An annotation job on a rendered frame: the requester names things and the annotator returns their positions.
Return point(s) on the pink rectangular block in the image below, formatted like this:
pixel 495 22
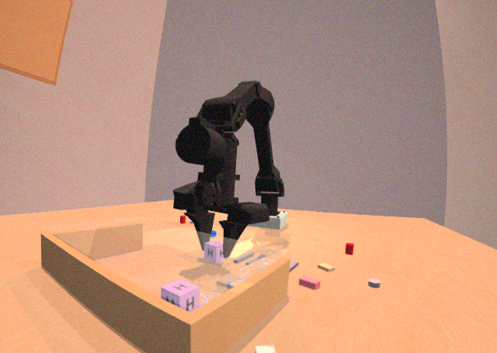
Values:
pixel 309 282

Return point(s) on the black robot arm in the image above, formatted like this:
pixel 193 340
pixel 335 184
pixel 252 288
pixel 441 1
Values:
pixel 209 140

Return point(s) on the grey short cylinder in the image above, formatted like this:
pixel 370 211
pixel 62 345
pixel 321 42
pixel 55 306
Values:
pixel 376 283

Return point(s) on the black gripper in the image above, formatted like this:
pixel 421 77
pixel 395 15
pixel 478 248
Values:
pixel 239 214

